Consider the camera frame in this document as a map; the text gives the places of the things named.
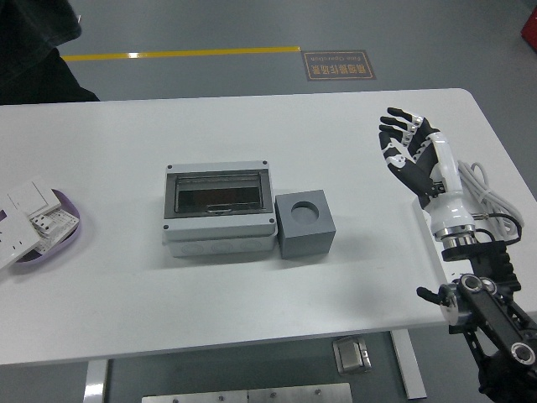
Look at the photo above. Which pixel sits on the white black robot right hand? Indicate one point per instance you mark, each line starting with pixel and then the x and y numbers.
pixel 449 201

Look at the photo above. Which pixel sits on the grey electrical box with lid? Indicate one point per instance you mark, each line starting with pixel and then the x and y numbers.
pixel 218 233

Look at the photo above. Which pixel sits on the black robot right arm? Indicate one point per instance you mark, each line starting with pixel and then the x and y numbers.
pixel 495 306

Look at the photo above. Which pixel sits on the grey cube with round hole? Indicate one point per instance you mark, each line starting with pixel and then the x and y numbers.
pixel 306 239

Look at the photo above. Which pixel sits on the metal floor socket box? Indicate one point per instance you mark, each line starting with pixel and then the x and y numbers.
pixel 351 356

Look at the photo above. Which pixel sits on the white table leg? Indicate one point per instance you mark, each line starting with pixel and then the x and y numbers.
pixel 95 382
pixel 409 365

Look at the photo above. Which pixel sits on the brown floor sign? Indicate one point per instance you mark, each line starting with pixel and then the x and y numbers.
pixel 339 65

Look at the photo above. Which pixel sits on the red object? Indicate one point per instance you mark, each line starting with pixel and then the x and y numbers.
pixel 530 25

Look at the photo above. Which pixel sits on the purple tray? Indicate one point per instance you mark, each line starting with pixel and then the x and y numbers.
pixel 67 241

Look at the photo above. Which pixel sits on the white socket module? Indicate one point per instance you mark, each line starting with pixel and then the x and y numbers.
pixel 54 226

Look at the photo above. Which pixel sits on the large white socket panel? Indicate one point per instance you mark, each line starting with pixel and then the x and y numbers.
pixel 14 239

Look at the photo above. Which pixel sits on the person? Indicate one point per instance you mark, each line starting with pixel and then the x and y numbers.
pixel 33 63

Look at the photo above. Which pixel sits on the grey metal base plate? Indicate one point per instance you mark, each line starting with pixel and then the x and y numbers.
pixel 247 394

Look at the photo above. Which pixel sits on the white switch panel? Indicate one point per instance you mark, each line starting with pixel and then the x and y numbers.
pixel 31 195

